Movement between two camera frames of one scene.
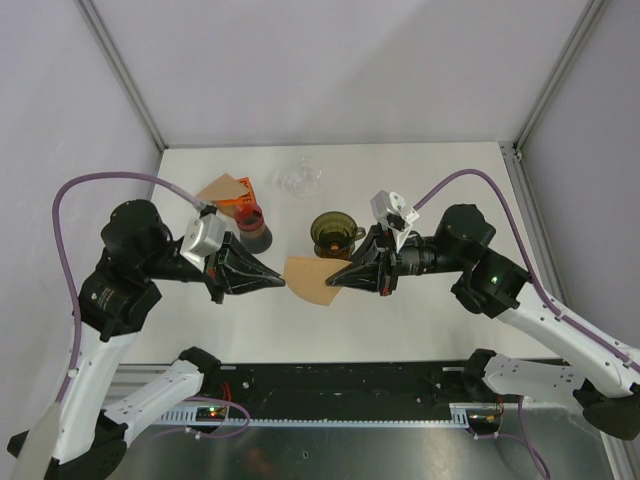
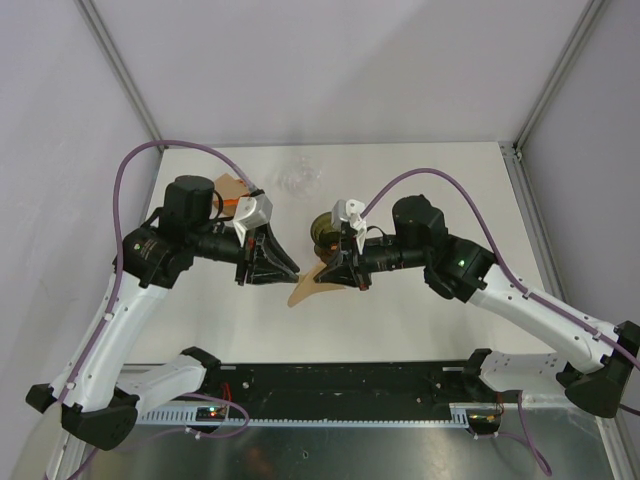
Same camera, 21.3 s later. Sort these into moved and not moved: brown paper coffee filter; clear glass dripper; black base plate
Moved: brown paper coffee filter
Not moved: black base plate; clear glass dripper
